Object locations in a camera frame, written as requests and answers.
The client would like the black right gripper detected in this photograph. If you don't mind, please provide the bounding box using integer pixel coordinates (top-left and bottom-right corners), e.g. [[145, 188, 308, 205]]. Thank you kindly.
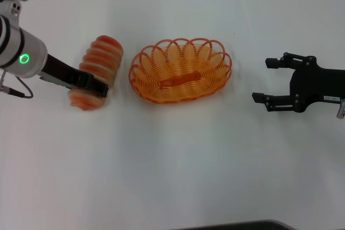
[[252, 52, 345, 114]]

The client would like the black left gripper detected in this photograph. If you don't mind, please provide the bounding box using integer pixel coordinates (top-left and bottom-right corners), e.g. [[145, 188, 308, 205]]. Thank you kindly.
[[40, 53, 109, 99]]

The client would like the orange cream striped bread roll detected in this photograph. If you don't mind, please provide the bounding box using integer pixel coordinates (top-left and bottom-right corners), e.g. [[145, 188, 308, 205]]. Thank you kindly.
[[67, 35, 124, 111]]

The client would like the orange woven plastic basket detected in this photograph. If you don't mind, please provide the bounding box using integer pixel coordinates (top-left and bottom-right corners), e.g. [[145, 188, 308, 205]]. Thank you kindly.
[[128, 37, 233, 104]]

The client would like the black robot torso edge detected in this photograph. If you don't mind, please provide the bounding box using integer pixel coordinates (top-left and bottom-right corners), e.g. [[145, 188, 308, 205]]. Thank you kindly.
[[172, 219, 297, 230]]

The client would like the silver metal cable plug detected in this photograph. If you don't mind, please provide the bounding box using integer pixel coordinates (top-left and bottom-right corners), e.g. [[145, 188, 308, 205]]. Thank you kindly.
[[336, 99, 345, 120]]

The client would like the black cable with plug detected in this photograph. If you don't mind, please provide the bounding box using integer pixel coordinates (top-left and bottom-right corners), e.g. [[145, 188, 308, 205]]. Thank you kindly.
[[0, 69, 35, 99]]

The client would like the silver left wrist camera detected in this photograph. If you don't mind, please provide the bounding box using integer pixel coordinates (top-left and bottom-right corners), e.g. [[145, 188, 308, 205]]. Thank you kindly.
[[0, 0, 22, 30]]

